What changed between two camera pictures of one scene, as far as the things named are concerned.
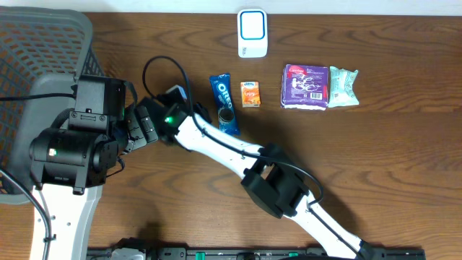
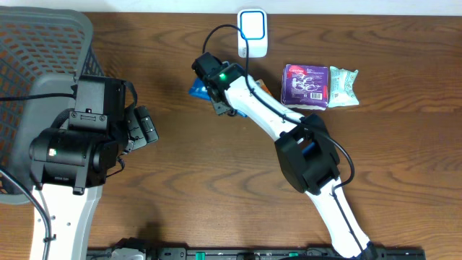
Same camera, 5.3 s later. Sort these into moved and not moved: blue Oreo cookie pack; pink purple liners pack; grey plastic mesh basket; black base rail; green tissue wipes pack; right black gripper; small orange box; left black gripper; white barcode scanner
Moved: blue Oreo cookie pack; small orange box; right black gripper
Not moved: green tissue wipes pack; pink purple liners pack; grey plastic mesh basket; white barcode scanner; left black gripper; black base rail
